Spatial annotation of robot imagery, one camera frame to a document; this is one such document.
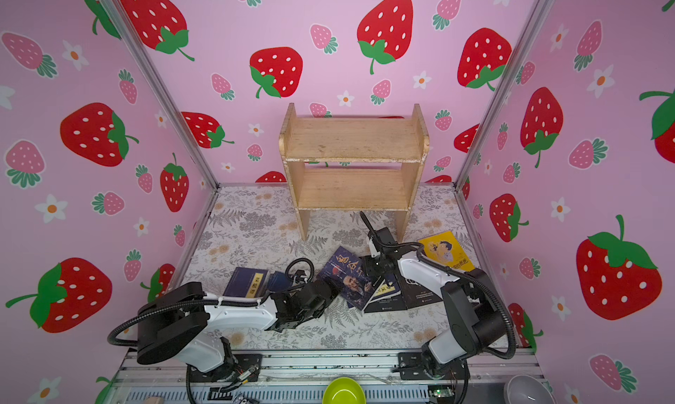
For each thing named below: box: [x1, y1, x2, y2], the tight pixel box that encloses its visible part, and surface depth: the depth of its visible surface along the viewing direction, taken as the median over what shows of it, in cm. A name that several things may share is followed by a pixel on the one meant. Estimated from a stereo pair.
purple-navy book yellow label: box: [223, 266, 270, 298], surface depth 92 cm
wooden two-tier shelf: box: [278, 102, 430, 242], surface depth 80 cm
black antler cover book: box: [383, 267, 443, 311], surface depth 87 cm
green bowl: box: [321, 376, 367, 404], surface depth 70 cm
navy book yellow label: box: [370, 274, 402, 303], surface depth 87 cm
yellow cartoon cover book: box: [417, 230, 476, 272], surface depth 100 cm
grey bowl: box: [503, 374, 557, 404], surface depth 69 cm
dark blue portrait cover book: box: [316, 245, 375, 311], surface depth 90 cm
